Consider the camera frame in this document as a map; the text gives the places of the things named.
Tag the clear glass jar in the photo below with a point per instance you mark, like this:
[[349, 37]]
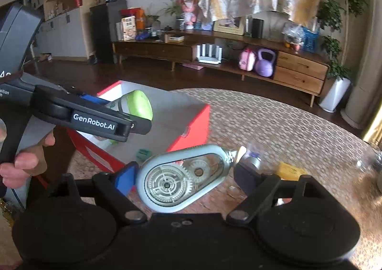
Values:
[[368, 168]]

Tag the small potted plant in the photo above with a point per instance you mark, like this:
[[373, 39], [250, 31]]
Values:
[[176, 15]]

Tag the small clear plastic container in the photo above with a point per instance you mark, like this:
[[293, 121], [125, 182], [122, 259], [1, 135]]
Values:
[[253, 159]]

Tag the person's left hand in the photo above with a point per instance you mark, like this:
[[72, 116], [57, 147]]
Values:
[[21, 168]]

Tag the pink small bag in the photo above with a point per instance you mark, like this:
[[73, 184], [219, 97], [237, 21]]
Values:
[[247, 60]]

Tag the beige standing air conditioner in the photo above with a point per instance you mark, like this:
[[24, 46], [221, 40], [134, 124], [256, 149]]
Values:
[[362, 79]]

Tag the tall potted plant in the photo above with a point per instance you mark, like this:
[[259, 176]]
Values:
[[335, 91]]

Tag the grey correction tape dispenser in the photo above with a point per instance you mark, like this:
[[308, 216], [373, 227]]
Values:
[[179, 180]]

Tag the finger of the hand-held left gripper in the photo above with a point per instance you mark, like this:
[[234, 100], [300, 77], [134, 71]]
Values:
[[91, 99], [104, 121]]

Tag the white router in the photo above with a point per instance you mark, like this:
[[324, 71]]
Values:
[[209, 55]]

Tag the purple kettlebell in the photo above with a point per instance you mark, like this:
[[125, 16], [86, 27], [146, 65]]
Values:
[[264, 65]]

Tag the cream picture frame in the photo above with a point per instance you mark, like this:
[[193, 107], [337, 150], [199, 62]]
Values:
[[228, 26]]

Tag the clear plastic bag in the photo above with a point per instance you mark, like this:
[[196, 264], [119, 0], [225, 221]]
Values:
[[292, 34]]

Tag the red cardboard box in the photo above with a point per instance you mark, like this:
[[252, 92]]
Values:
[[191, 127]]

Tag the green capped bottle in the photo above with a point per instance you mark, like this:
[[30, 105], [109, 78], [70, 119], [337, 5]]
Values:
[[138, 104]]

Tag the white flat box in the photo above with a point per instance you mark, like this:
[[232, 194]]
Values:
[[174, 38]]

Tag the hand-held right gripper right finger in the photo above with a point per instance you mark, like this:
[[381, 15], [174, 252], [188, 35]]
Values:
[[246, 180]]

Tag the wooden tv console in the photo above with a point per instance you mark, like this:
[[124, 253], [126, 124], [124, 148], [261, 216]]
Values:
[[298, 70]]

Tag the yellow small box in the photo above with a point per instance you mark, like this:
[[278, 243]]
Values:
[[291, 171]]

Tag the orange box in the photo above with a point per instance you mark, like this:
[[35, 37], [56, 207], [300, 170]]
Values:
[[138, 18]]

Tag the flat pink box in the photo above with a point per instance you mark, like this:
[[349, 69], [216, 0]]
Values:
[[193, 66]]

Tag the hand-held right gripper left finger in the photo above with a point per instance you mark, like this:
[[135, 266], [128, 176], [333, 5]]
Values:
[[126, 180]]

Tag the yellow curtain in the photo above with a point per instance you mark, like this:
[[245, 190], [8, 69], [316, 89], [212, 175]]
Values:
[[373, 130]]

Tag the black cabinet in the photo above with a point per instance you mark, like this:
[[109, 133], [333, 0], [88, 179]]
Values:
[[103, 34]]

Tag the red jar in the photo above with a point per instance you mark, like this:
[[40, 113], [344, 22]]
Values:
[[78, 0]]

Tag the small green block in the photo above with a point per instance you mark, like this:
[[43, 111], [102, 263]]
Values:
[[142, 154]]

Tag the pink doll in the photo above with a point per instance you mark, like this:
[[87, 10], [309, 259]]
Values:
[[188, 15]]

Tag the printed cereal box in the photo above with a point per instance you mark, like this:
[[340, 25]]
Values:
[[129, 29]]

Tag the black cylinder speaker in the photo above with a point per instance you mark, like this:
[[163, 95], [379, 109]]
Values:
[[258, 28]]

